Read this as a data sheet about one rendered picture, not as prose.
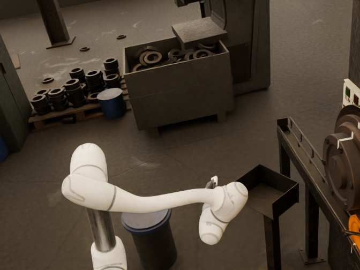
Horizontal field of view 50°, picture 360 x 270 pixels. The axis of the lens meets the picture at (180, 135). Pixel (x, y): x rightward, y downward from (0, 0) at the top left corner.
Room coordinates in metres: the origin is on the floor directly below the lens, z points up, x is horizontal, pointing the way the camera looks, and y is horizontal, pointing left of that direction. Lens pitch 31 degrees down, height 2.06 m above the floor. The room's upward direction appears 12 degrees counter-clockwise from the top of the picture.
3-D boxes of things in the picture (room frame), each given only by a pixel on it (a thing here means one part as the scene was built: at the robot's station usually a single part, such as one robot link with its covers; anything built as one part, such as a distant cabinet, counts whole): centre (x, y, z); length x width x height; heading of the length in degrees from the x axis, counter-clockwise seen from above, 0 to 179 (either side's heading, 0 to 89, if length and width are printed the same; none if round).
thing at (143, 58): (3.85, -0.09, 0.39); 1.03 x 0.83 x 0.79; 91
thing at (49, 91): (4.55, 1.13, 0.22); 1.20 x 0.81 x 0.44; 92
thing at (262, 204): (1.56, -0.39, 0.36); 0.26 x 0.20 x 0.72; 32
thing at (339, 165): (1.07, -0.55, 1.11); 0.28 x 0.06 x 0.28; 177
